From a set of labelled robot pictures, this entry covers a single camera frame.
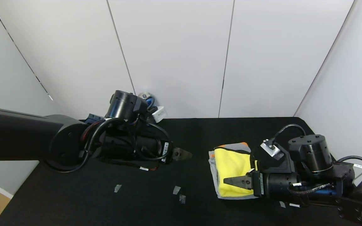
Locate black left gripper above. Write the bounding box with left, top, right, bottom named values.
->
left=133, top=135, right=193, bottom=164

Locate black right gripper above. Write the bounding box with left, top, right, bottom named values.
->
left=223, top=170, right=301, bottom=201

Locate yellow microfiber towel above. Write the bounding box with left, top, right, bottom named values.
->
left=214, top=148, right=259, bottom=197

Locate grey terry towel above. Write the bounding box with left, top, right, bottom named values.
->
left=209, top=142, right=259, bottom=200

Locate blue drink can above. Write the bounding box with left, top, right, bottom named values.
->
left=138, top=92, right=156, bottom=109

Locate black fabric table cover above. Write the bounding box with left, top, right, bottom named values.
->
left=0, top=117, right=357, bottom=226

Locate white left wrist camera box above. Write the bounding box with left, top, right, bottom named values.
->
left=151, top=106, right=168, bottom=123

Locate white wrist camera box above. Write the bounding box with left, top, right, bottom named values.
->
left=151, top=106, right=168, bottom=123
left=260, top=139, right=285, bottom=161

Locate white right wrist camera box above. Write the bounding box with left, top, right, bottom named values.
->
left=260, top=139, right=285, bottom=161

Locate black left camera cable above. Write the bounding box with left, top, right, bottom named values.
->
left=145, top=96, right=156, bottom=111

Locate black camera cable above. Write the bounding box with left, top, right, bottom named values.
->
left=270, top=124, right=307, bottom=148
left=145, top=96, right=156, bottom=111

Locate black right camera cable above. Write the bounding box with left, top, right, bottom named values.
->
left=270, top=124, right=307, bottom=148

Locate black left wrist cable bundle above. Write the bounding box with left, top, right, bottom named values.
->
left=41, top=116, right=171, bottom=174

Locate black right motor cable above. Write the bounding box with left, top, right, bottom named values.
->
left=336, top=156, right=362, bottom=177

